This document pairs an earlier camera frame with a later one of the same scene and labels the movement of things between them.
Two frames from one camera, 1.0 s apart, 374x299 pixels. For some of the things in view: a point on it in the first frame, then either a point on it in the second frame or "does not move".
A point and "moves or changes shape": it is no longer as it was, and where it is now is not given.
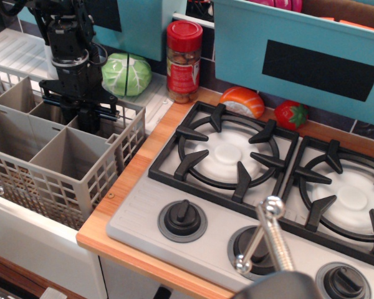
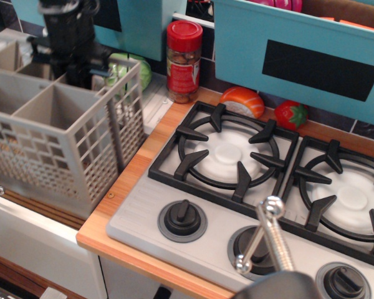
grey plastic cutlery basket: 40,163 moves or changes shape
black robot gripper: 81,85 → 70,48
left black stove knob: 182,221 does not move
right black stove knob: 339,280 does not move
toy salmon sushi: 243,101 does not move
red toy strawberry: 290,114 does not move
